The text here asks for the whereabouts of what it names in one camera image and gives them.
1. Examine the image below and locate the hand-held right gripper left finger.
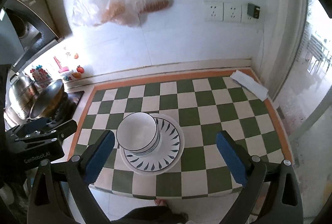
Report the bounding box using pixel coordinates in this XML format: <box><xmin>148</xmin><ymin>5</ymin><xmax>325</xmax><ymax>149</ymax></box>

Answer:
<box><xmin>27</xmin><ymin>130</ymin><xmax>116</xmax><ymax>224</ymax></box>

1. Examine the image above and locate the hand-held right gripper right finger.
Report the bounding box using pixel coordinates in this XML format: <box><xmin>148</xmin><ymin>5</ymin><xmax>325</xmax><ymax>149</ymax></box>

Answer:
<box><xmin>216</xmin><ymin>131</ymin><xmax>304</xmax><ymax>224</ymax></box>

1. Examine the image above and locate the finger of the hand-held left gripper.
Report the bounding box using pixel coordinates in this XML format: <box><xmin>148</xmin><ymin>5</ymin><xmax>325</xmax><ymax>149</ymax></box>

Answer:
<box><xmin>5</xmin><ymin>117</ymin><xmax>52</xmax><ymax>136</ymax></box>
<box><xmin>17</xmin><ymin>120</ymin><xmax>78</xmax><ymax>143</ymax></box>

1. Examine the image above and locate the white bowl with dark rim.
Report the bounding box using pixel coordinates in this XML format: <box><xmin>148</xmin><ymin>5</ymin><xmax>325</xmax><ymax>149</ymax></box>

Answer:
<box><xmin>116</xmin><ymin>112</ymin><xmax>159</xmax><ymax>152</ymax></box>
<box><xmin>121</xmin><ymin>133</ymin><xmax>161</xmax><ymax>155</ymax></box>

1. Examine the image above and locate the white plate blue leaf pattern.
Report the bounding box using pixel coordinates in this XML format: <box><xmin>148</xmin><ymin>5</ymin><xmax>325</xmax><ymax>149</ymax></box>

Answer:
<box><xmin>120</xmin><ymin>114</ymin><xmax>185</xmax><ymax>175</ymax></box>

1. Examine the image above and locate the person's left forearm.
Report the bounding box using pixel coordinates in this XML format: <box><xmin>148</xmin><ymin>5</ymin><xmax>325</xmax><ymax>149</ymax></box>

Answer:
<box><xmin>0</xmin><ymin>64</ymin><xmax>13</xmax><ymax>133</ymax></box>

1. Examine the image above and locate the steel wok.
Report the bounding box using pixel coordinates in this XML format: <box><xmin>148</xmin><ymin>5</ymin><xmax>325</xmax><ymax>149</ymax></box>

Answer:
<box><xmin>29</xmin><ymin>79</ymin><xmax>68</xmax><ymax>120</ymax></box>

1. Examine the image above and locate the black gas stove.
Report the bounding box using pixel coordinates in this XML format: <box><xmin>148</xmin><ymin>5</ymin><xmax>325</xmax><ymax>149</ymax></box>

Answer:
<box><xmin>56</xmin><ymin>91</ymin><xmax>85</xmax><ymax>123</ymax></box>

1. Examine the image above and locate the steel pot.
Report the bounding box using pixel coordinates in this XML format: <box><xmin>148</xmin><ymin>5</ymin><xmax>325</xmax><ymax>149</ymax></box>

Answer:
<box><xmin>9</xmin><ymin>76</ymin><xmax>39</xmax><ymax>120</ymax></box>

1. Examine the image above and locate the green white checkered mat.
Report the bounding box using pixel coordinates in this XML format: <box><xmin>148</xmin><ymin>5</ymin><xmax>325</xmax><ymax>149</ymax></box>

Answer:
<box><xmin>69</xmin><ymin>68</ymin><xmax>295</xmax><ymax>200</ymax></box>

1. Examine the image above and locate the folded white cloth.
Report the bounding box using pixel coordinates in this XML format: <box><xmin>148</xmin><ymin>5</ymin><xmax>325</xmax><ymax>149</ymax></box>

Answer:
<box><xmin>230</xmin><ymin>70</ymin><xmax>269</xmax><ymax>100</ymax></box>

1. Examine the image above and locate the person's dark clothing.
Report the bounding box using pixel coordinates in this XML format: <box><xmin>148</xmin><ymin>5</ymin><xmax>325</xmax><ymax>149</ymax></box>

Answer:
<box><xmin>111</xmin><ymin>204</ymin><xmax>189</xmax><ymax>224</ymax></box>

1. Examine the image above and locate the black range hood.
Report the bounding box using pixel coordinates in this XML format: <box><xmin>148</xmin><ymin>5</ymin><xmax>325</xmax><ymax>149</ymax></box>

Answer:
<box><xmin>0</xmin><ymin>0</ymin><xmax>64</xmax><ymax>69</ymax></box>

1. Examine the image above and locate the black plug adapter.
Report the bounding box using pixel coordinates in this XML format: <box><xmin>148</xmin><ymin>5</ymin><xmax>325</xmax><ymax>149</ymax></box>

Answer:
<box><xmin>247</xmin><ymin>3</ymin><xmax>260</xmax><ymax>19</ymax></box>

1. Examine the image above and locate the grey window frame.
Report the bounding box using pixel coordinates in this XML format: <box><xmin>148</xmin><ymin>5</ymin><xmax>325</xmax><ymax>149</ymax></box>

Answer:
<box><xmin>290</xmin><ymin>0</ymin><xmax>332</xmax><ymax>152</ymax></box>

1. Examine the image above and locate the white wall socket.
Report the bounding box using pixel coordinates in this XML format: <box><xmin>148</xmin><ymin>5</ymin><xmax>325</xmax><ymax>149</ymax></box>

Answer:
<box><xmin>205</xmin><ymin>1</ymin><xmax>224</xmax><ymax>21</ymax></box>
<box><xmin>223</xmin><ymin>2</ymin><xmax>242</xmax><ymax>23</ymax></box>
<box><xmin>241</xmin><ymin>4</ymin><xmax>261</xmax><ymax>24</ymax></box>

